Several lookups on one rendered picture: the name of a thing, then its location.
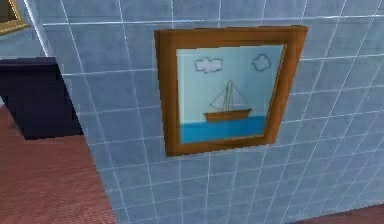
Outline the dark navy cabinet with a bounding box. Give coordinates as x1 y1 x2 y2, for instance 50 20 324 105
0 56 85 141

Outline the wooden framed sailboat picture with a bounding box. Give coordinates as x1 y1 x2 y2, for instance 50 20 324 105
153 25 309 158

